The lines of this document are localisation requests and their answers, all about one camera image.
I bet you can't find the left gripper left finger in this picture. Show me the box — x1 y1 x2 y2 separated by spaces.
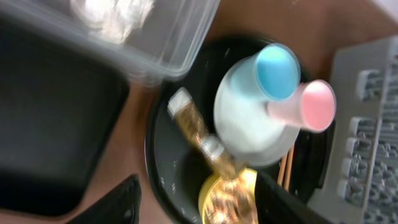
67 174 142 224

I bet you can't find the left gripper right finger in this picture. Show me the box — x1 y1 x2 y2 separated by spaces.
254 172 331 224

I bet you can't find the food scraps pile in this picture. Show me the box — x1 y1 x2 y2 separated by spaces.
204 177 258 224

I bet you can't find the yellow bowl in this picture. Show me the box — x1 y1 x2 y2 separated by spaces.
198 169 258 224

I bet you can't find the pink plastic cup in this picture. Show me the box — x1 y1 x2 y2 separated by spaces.
267 80 336 133

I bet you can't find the gold snack wrapper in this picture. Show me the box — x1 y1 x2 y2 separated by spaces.
167 87 246 180

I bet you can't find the blue plastic cup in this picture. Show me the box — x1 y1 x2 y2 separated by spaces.
230 44 301 101

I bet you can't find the white napkin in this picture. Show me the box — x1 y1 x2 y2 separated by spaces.
70 0 155 44

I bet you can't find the grey dishwasher rack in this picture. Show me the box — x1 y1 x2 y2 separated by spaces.
308 36 397 223

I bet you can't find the clear plastic waste bin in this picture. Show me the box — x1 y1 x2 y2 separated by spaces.
1 0 220 85

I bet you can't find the wooden chopstick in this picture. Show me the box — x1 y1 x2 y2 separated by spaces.
277 154 289 186
284 146 295 191

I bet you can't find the round black serving tray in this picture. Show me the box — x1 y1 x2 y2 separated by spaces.
145 36 334 223

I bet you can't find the light grey plate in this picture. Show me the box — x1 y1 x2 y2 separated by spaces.
213 58 300 167

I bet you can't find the black rectangular tray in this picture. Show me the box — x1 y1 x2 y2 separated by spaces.
1 19 129 217

